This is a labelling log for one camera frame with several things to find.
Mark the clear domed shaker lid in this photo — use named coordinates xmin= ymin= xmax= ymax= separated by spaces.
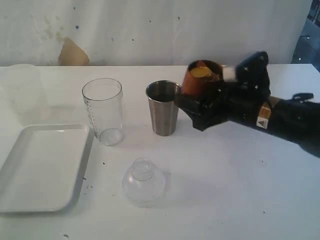
xmin=122 ymin=157 xmax=167 ymax=208

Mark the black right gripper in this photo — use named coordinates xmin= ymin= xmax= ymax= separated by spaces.
xmin=174 ymin=51 xmax=272 ymax=131

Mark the white rectangular tray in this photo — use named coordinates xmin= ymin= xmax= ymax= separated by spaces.
xmin=0 ymin=124 xmax=94 ymax=214

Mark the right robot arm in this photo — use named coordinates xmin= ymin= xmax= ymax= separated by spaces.
xmin=174 ymin=51 xmax=320 ymax=157

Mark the gold coin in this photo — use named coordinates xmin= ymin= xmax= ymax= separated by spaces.
xmin=189 ymin=66 xmax=212 ymax=79

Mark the stainless steel cup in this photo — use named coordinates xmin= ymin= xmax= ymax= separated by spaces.
xmin=145 ymin=80 xmax=181 ymax=137

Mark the brown wooden cup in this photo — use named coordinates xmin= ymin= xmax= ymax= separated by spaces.
xmin=181 ymin=60 xmax=223 ymax=96

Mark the clear plastic shaker cup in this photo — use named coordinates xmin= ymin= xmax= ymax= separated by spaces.
xmin=82 ymin=78 xmax=124 ymax=146

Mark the translucent plastic cup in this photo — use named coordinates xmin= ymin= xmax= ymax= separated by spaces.
xmin=3 ymin=64 xmax=48 ymax=121

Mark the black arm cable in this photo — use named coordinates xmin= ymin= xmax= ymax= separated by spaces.
xmin=291 ymin=92 xmax=315 ymax=101

